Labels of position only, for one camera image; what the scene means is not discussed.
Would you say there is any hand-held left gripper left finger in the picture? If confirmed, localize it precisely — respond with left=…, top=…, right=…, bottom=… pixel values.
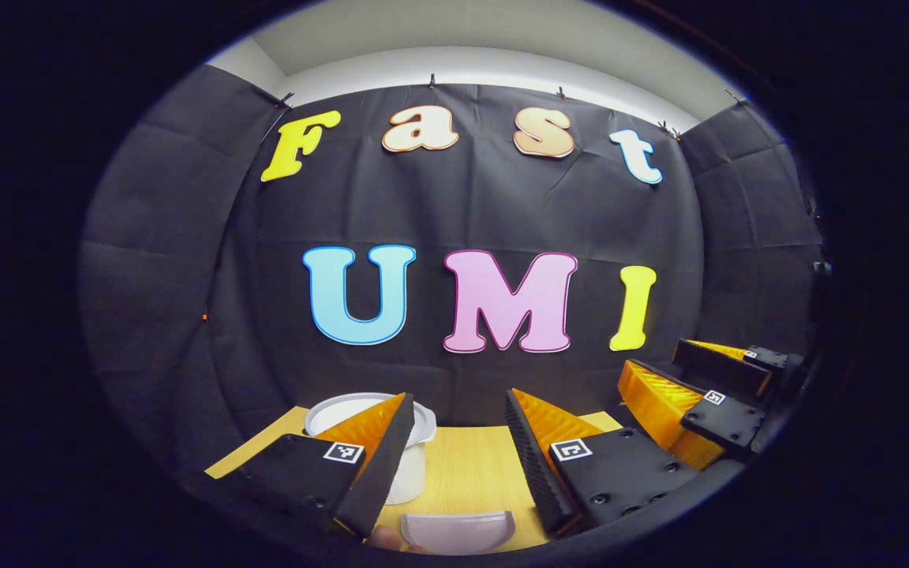
left=206, top=392, right=416, bottom=541

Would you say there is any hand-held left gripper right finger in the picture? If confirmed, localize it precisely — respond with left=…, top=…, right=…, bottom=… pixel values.
left=504, top=388, right=701, bottom=537

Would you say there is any white ribbed garbage bin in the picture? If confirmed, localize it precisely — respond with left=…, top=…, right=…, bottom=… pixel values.
left=304, top=392, right=437, bottom=506

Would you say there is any lilac plastic dustpan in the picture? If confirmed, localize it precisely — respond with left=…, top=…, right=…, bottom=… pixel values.
left=399, top=510, right=517, bottom=555

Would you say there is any black backdrop cloth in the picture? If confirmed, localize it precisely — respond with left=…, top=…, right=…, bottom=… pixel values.
left=80, top=63, right=826, bottom=506

